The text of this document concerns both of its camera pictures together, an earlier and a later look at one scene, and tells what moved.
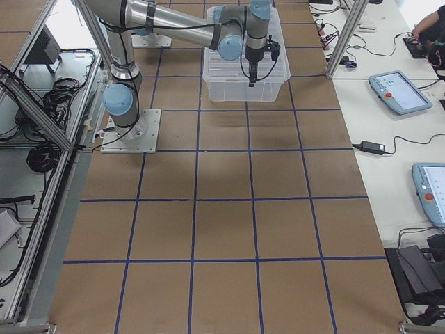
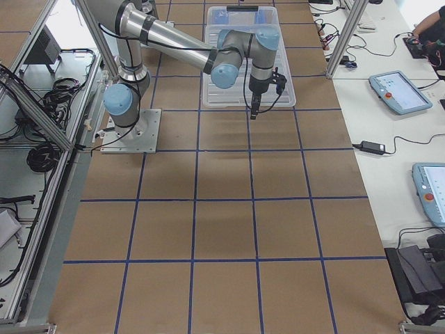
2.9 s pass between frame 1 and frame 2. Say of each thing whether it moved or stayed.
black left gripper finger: moved
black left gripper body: moved
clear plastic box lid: moved
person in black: stayed
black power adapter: stayed
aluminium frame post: stayed
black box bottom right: stayed
